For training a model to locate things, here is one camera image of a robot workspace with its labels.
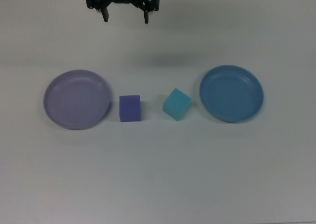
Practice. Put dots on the purple foam cube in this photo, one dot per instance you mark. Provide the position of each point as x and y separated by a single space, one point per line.
130 109

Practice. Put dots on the cyan foam cube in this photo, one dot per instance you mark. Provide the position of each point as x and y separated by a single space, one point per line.
176 104

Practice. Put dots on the purple round plate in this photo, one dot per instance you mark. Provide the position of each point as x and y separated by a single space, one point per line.
76 100

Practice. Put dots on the blue round plate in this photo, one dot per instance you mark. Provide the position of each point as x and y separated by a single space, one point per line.
232 95

